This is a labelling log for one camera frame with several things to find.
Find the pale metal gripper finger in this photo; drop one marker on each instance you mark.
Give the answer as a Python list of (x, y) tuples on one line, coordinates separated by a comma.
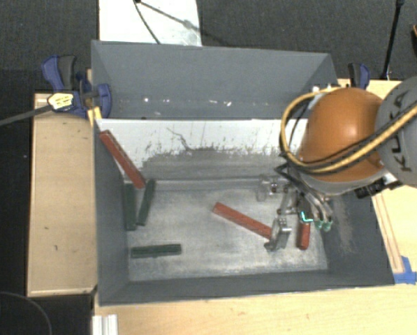
[(266, 189), (279, 237)]

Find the red-brown flat block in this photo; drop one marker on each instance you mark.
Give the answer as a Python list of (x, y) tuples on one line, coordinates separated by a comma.
[(241, 219), (122, 160), (303, 237)]

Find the grey metal bin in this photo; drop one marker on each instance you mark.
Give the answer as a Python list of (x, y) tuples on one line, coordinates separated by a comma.
[(208, 222)]

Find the dark green flat block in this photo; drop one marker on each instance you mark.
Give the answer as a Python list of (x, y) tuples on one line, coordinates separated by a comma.
[(155, 251), (146, 202), (130, 208)]

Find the pale wood board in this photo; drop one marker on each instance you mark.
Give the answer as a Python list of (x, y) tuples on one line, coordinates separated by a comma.
[(63, 201)]

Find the black cylinder on white bracket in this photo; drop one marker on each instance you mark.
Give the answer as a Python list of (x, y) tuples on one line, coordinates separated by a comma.
[(369, 190)]

